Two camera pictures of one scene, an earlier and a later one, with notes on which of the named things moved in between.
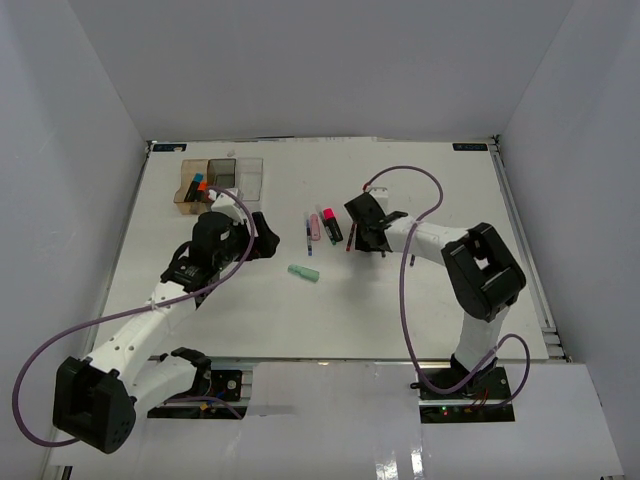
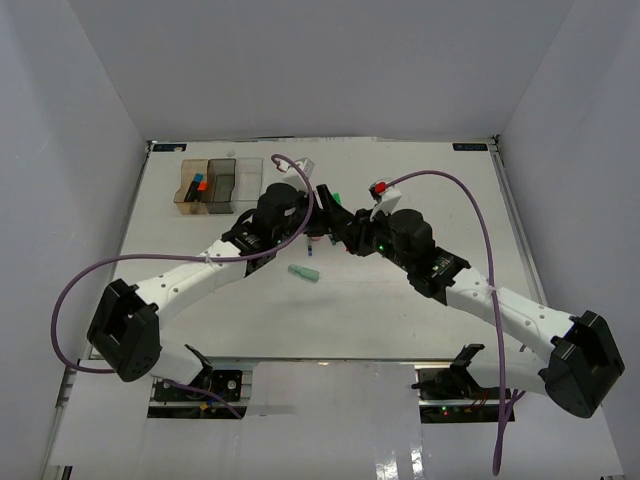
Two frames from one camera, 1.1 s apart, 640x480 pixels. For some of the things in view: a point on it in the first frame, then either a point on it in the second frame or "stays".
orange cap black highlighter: [201, 191] stays
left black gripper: [264, 246] -> [332, 220]
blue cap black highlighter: [191, 195] stays
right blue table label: [469, 146] stays
